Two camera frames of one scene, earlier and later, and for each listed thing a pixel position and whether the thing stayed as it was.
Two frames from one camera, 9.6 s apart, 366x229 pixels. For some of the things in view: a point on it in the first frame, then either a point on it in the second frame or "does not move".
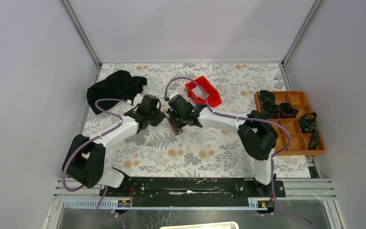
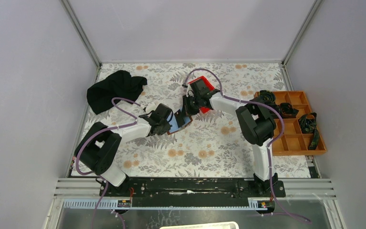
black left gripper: x=160 y=116 -> x=166 y=129
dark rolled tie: x=264 y=95 does not move
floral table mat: x=207 y=149 does not move
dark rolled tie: x=287 y=111 does not move
